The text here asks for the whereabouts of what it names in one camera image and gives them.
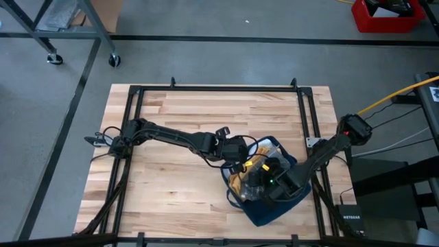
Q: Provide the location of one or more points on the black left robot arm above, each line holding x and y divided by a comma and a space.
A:
168, 135

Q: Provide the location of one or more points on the silver foil bag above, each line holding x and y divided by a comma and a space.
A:
60, 13

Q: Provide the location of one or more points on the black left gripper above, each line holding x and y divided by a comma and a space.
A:
233, 150

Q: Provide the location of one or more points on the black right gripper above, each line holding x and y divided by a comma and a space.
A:
278, 183

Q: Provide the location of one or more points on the black cart wheel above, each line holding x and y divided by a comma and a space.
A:
55, 59
114, 60

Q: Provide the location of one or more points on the black equipment stand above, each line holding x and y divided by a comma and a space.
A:
387, 188

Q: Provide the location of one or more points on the black Netgear router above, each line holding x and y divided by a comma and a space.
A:
351, 219

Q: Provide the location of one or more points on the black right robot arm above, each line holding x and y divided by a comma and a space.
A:
329, 147

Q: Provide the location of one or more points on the blue white striped fabric basket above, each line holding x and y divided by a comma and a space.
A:
267, 212

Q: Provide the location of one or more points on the grey metal cart frame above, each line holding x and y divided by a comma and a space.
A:
92, 20

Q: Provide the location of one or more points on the yellow towel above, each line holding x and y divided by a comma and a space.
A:
236, 181

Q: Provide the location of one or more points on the brown cardboard box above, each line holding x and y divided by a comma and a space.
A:
106, 13

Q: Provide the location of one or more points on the red plastic bin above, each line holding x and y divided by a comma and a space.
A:
387, 23

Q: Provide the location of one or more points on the black metal table frame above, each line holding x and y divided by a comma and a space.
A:
219, 88

